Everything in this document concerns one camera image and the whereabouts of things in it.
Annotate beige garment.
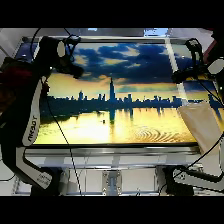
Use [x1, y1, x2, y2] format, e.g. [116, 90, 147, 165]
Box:
[176, 101, 224, 156]

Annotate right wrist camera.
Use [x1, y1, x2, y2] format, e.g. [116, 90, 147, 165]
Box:
[185, 37, 204, 58]

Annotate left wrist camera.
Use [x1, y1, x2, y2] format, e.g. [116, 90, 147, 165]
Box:
[63, 34, 82, 56]

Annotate heap of clothes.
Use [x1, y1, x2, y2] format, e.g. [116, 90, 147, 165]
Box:
[0, 56, 37, 134]

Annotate dark red garment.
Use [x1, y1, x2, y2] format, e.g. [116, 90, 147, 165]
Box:
[0, 65, 34, 98]

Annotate black cable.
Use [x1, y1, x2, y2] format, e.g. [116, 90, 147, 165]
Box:
[42, 77, 84, 196]
[30, 27, 44, 61]
[157, 131, 224, 196]

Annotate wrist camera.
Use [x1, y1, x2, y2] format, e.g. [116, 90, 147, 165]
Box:
[185, 37, 204, 58]
[63, 34, 82, 56]

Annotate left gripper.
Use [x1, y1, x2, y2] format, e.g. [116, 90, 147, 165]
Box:
[54, 62, 85, 80]

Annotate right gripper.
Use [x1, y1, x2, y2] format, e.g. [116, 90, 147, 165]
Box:
[171, 65, 203, 85]

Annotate silver frame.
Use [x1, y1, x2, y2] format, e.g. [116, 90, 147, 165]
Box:
[12, 34, 224, 197]

